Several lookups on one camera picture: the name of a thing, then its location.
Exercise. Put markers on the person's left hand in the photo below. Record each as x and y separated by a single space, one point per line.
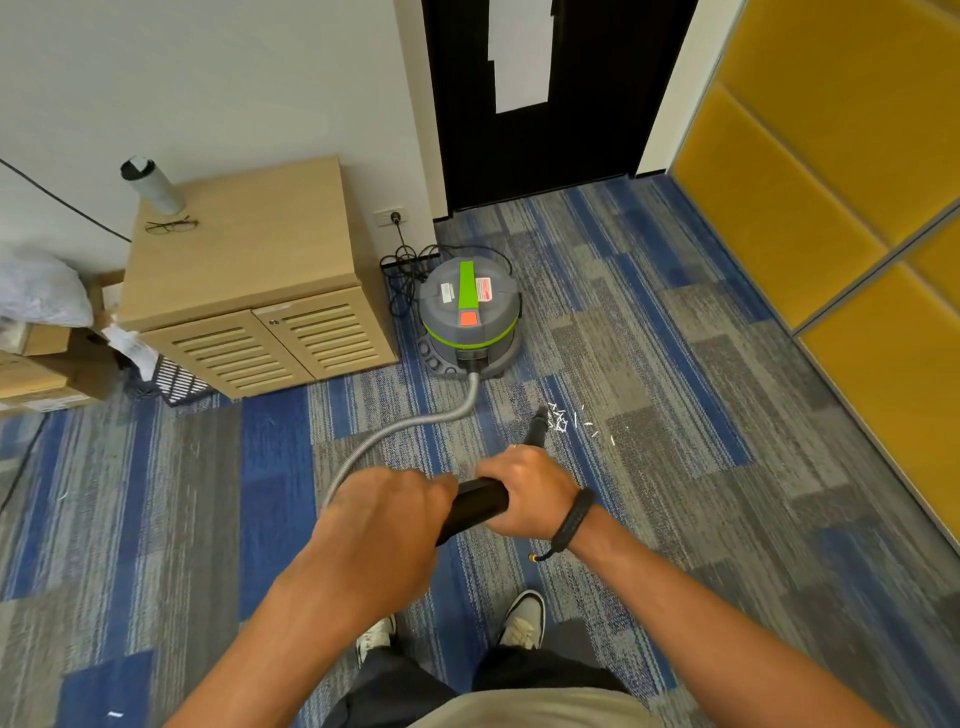
375 540

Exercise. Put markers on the white wall outlet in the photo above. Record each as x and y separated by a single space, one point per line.
390 217

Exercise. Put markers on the person's beige shirt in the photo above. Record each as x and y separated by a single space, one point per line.
540 711

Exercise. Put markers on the black wristband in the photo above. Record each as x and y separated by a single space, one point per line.
574 517

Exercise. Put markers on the black door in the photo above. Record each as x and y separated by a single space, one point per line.
592 127

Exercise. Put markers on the person's right white sneaker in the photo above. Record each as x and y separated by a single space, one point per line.
523 619

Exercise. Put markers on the thin-framed eyeglasses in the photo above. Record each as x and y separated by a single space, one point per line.
171 224

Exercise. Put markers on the white plastic bag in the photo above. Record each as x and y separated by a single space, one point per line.
37 289

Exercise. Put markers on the person's right hand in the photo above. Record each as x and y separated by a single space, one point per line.
536 495

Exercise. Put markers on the person's right fingers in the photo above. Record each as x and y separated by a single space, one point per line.
495 469

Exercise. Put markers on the grey and green vacuum cleaner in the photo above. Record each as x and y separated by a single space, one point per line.
469 315

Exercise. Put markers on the grey bottle with black lid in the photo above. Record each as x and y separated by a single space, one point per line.
156 187

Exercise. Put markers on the light wooden louvred cabinet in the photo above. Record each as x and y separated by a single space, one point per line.
247 262

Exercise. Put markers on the black vacuum wand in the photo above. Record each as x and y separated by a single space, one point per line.
476 504

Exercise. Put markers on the black plastic basket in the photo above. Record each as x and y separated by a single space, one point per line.
176 384

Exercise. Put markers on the person's left white sneaker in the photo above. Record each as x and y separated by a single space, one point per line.
377 636

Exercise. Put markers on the brown cardboard box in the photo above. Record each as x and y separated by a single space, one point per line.
45 339
52 375

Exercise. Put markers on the yellow padded wall panel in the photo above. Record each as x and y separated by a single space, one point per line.
772 217
847 105
941 262
892 390

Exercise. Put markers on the white paper sheet on door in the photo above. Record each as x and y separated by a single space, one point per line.
521 52

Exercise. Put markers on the person's black shorts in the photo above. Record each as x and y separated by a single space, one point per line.
390 694

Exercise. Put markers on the crumpled white paper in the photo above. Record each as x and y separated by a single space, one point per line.
133 349

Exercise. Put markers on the person's white sneaker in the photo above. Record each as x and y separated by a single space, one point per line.
523 619
377 636

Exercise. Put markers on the person's right forearm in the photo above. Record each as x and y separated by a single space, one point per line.
697 622

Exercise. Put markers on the person's left forearm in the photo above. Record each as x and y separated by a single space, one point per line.
277 652

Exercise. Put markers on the person's left fingers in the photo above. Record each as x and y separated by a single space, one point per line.
441 499

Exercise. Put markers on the scattered white paper scraps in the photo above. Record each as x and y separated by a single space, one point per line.
559 421

